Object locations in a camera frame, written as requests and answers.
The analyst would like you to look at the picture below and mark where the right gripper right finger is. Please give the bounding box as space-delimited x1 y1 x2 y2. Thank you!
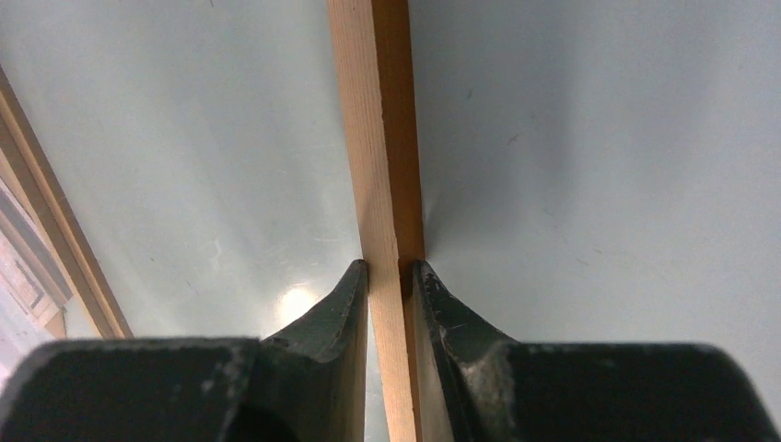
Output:
412 261 780 441

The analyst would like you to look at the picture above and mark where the light wooden picture frame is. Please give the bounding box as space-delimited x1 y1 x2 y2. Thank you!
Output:
1 1 420 441

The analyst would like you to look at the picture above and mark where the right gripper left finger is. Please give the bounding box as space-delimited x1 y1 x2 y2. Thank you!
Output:
1 260 368 441

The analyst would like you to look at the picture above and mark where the photo print of window plant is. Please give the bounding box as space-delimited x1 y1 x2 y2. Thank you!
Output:
1 183 73 384

